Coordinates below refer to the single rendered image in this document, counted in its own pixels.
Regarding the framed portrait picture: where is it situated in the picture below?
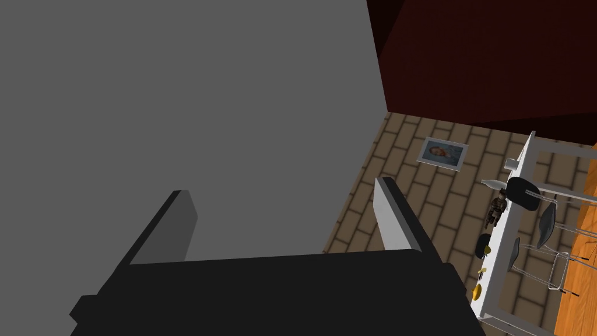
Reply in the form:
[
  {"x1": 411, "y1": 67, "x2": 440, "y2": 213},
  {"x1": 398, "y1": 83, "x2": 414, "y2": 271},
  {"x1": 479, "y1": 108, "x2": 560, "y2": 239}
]
[{"x1": 416, "y1": 137, "x2": 469, "y2": 173}]

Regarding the white table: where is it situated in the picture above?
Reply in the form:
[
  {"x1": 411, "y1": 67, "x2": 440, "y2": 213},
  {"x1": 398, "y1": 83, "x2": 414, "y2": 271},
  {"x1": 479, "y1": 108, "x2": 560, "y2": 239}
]
[{"x1": 470, "y1": 131, "x2": 597, "y2": 336}]

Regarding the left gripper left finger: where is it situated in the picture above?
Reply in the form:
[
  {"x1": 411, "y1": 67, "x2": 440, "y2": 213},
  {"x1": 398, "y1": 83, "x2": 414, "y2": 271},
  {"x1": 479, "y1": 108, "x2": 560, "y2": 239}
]
[{"x1": 118, "y1": 189, "x2": 199, "y2": 266}]

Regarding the black chair with metal legs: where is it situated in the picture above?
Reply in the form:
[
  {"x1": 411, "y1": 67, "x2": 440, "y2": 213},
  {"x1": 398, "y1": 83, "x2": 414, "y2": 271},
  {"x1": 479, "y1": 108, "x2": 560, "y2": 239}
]
[{"x1": 505, "y1": 176, "x2": 597, "y2": 205}]

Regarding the grey chair with metal legs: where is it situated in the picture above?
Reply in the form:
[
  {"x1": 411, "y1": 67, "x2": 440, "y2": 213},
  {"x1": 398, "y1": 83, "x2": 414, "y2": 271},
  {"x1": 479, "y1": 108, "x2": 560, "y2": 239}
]
[
  {"x1": 537, "y1": 202, "x2": 597, "y2": 262},
  {"x1": 507, "y1": 237, "x2": 581, "y2": 298}
]

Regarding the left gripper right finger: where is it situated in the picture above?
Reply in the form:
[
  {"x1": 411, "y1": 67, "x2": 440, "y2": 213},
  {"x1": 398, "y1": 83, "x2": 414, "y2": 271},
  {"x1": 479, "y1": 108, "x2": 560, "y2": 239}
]
[{"x1": 374, "y1": 176, "x2": 443, "y2": 265}]

